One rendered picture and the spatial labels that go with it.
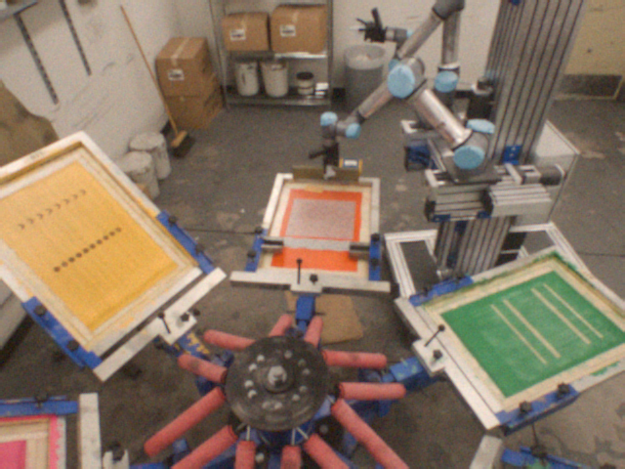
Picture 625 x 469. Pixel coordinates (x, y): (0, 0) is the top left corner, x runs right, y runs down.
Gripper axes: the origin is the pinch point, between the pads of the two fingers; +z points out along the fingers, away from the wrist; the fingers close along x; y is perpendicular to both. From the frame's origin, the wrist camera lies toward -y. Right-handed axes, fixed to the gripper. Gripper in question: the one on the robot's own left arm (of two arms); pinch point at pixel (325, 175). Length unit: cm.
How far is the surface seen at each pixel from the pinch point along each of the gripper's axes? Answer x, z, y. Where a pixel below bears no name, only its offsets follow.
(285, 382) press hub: -132, -22, 3
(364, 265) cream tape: -51, 14, 23
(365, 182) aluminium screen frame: 10.5, 10.9, 21.4
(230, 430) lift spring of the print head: -144, -16, -11
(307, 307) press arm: -84, 5, 1
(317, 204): -7.8, 13.9, -3.7
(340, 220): -19.7, 13.9, 9.5
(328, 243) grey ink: -38.3, 13.5, 5.1
